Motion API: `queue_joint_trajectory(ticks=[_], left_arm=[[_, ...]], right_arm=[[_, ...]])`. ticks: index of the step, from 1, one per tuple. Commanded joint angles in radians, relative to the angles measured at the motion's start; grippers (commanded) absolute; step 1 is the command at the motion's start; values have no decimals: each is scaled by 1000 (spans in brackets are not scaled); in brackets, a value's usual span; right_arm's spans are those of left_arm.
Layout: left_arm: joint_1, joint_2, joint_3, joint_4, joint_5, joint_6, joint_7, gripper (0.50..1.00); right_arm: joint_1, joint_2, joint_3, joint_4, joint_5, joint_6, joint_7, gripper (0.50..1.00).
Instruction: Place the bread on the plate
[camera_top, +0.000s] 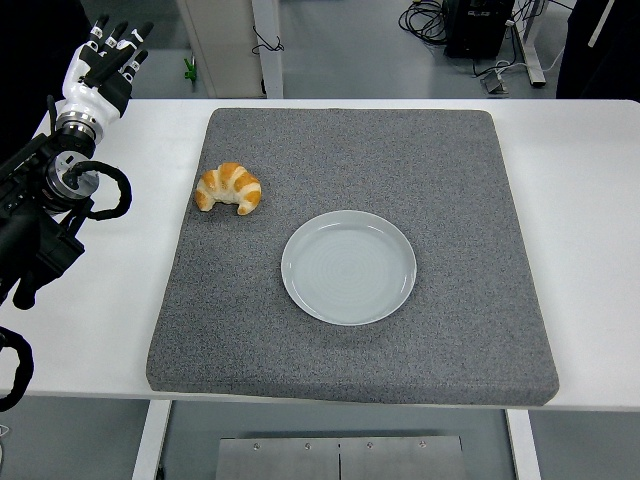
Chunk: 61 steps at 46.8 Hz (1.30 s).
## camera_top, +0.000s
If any golden croissant bread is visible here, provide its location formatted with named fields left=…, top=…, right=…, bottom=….
left=194, top=161, right=263, bottom=216

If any black equipment box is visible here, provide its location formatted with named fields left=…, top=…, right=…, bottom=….
left=443, top=0, right=516, bottom=60

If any grey felt mat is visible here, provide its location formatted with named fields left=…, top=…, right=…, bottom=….
left=144, top=107, right=560, bottom=407

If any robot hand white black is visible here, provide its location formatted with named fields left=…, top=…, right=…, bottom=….
left=60, top=14, right=155, bottom=121

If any grey floor pedal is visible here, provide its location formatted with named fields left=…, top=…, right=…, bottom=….
left=479, top=69, right=510, bottom=95

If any black cable bundle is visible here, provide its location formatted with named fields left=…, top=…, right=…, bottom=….
left=398, top=0, right=451, bottom=47

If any light grey round plate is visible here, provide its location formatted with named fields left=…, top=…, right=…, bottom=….
left=280, top=209, right=418, bottom=327

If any white desk leg with foot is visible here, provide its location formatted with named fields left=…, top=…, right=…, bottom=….
left=512, top=0, right=547, bottom=89

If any white table leg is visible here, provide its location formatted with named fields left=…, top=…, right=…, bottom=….
left=130, top=399, right=174, bottom=480
left=504, top=408, right=542, bottom=480

